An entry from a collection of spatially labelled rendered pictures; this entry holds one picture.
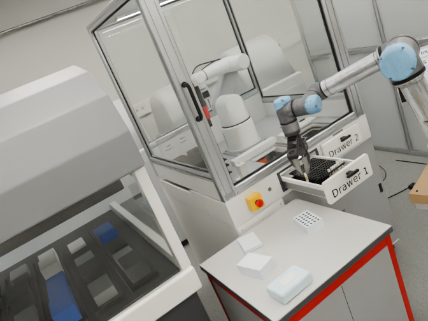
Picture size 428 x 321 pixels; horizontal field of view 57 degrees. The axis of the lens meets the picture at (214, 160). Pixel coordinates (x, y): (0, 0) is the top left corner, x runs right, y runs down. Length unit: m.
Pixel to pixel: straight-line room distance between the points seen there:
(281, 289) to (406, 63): 0.88
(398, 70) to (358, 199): 1.15
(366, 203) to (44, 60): 3.72
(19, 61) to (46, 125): 3.51
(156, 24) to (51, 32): 3.26
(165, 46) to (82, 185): 0.71
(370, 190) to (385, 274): 0.86
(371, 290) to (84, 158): 1.20
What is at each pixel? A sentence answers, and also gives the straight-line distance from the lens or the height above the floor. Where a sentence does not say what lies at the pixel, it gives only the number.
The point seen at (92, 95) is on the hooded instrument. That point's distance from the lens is 1.46.
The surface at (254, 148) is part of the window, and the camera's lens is 1.97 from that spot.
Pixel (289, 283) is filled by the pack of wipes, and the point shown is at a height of 0.80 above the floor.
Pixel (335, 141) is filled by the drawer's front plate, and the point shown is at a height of 0.90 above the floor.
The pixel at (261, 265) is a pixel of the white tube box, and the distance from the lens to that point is 1.62.
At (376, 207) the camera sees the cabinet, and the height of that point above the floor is 0.37.
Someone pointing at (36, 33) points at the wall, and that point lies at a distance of 4.94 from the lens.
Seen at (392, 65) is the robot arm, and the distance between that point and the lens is 1.50.
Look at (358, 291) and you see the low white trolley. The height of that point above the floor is 0.60.
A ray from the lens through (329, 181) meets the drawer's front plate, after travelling 1.81.
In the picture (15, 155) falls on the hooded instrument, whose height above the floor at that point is 1.58.
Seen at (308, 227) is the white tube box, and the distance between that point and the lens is 1.78.
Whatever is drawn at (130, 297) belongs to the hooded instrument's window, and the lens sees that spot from 1.58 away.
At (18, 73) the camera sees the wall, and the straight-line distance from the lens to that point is 4.89.
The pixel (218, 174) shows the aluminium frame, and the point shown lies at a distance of 1.86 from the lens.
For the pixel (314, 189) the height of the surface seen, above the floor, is 0.87.
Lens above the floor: 1.71
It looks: 18 degrees down
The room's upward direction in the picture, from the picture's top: 23 degrees counter-clockwise
